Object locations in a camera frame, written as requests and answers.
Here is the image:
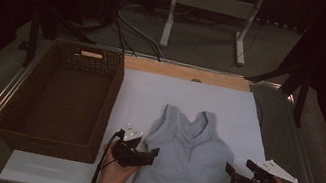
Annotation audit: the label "black tripod stand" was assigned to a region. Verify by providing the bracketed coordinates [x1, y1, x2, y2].
[14, 0, 103, 80]
[237, 17, 324, 130]

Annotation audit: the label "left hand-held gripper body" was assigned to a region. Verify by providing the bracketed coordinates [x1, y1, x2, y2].
[108, 121, 158, 172]

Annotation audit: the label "left hand-held gripper cable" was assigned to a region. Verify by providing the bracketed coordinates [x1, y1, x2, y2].
[86, 126, 124, 183]

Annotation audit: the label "black floor cables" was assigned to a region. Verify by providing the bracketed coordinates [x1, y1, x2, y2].
[107, 0, 176, 64]

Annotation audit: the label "brown wicker basket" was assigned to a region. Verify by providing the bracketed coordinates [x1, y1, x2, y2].
[0, 31, 129, 168]

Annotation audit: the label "white foam board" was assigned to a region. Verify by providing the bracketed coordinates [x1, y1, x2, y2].
[0, 49, 300, 183]

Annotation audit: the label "person's left hand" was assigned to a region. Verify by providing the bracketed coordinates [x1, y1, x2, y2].
[96, 140, 146, 183]

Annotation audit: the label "white metal stand frame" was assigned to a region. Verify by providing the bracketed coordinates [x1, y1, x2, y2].
[157, 0, 267, 69]

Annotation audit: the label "light blue tank top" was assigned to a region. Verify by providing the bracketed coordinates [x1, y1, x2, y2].
[132, 100, 251, 183]

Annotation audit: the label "wooden board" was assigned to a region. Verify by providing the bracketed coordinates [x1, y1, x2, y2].
[122, 54, 254, 94]

